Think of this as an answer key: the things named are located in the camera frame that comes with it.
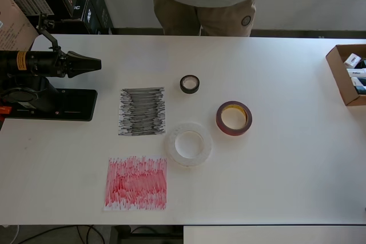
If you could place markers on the small white box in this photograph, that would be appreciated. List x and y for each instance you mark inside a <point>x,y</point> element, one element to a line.
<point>352,60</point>

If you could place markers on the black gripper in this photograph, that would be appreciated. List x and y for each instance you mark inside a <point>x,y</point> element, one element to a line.
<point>63,65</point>

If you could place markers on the white tape roll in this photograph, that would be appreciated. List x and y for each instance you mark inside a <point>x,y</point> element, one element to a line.
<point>170,145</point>

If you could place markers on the large GX760A cardboard box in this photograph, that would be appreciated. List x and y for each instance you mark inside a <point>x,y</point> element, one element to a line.
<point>14,21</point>

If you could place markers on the keyboard picture box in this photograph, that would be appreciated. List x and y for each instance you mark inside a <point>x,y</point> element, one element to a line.
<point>31,5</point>

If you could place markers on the black tape roll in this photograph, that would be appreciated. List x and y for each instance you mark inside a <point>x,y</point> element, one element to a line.
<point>189,92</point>

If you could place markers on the open brown cardboard box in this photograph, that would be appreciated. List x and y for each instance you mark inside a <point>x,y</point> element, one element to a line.
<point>338,84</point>

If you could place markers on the white labelled box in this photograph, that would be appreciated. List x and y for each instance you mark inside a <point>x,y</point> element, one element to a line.
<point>356,72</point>

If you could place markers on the white and teal box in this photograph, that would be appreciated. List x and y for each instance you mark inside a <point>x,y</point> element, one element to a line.
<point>359,82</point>

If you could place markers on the black box white letters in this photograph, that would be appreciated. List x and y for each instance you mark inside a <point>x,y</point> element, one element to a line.
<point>83,12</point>

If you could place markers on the red scribbled paper sheet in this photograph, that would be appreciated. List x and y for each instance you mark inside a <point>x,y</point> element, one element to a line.
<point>135,184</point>

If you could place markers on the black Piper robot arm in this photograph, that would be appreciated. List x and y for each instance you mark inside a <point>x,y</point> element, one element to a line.
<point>28,62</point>

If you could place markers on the black scribbled paper sheet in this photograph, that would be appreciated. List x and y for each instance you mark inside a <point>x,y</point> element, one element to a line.
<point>142,111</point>

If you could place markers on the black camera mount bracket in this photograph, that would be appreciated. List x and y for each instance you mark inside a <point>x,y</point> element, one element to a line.
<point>49,36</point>

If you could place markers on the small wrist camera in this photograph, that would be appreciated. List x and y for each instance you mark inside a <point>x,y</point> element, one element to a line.
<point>43,22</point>

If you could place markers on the red tape roll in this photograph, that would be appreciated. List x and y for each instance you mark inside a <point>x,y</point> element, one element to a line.
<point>228,131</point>

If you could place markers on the orange clamp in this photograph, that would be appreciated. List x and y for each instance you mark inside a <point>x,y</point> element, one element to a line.
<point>5,110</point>

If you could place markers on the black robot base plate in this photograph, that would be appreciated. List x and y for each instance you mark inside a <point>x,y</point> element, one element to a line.
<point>80,107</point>

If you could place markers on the black box white print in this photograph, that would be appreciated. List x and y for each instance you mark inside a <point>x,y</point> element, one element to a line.
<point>103,12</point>

